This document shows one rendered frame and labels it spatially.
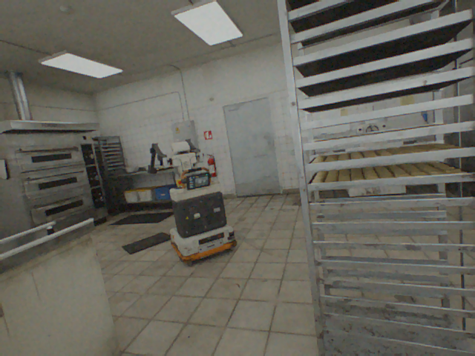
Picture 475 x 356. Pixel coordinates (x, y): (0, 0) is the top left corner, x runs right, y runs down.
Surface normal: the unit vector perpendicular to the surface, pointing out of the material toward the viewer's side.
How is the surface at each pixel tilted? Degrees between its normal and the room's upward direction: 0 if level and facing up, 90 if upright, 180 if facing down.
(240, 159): 90
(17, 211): 90
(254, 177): 90
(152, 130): 90
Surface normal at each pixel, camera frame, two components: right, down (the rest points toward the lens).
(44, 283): 0.95, -0.11
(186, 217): 0.44, 0.05
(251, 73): -0.30, 0.18
